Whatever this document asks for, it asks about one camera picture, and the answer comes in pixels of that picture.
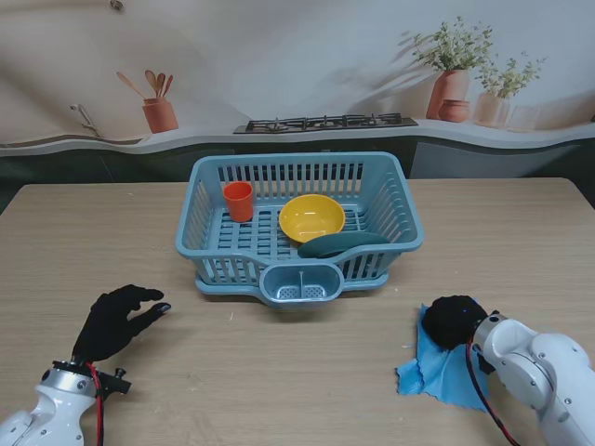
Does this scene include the red black arm cable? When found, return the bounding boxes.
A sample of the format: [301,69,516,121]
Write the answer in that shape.
[86,361,107,446]
[466,336,524,446]

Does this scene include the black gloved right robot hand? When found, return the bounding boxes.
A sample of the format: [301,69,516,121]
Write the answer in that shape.
[421,295,489,352]

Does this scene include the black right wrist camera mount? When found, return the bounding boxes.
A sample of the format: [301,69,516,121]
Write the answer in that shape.
[471,343,497,375]

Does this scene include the yellow plastic plate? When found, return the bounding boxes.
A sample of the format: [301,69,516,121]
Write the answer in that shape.
[278,193,347,244]

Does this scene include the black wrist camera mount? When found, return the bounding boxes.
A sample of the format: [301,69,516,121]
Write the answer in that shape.
[471,343,497,375]
[100,367,132,396]

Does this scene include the light blue plastic dish basket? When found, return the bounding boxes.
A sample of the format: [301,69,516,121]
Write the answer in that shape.
[174,151,425,298]

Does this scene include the blue cleaning cloth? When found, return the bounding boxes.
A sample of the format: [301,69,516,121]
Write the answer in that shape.
[394,302,494,413]

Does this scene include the red black right arm cable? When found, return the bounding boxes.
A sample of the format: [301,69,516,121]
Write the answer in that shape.
[466,336,524,446]

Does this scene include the red black left arm cable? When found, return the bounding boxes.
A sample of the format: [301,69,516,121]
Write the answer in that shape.
[86,361,107,446]

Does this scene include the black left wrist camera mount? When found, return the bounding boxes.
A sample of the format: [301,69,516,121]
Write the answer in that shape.
[100,367,132,396]

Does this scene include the printed kitchen backdrop banner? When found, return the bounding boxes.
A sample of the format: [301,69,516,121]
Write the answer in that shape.
[0,0,595,215]

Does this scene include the teal plastic plate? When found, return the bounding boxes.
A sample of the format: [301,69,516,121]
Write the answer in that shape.
[297,231,390,260]

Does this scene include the orange plastic cup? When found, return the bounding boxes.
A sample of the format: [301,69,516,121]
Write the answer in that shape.
[222,181,255,223]

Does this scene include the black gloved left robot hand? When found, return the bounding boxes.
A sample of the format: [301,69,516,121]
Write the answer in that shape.
[72,284,172,363]

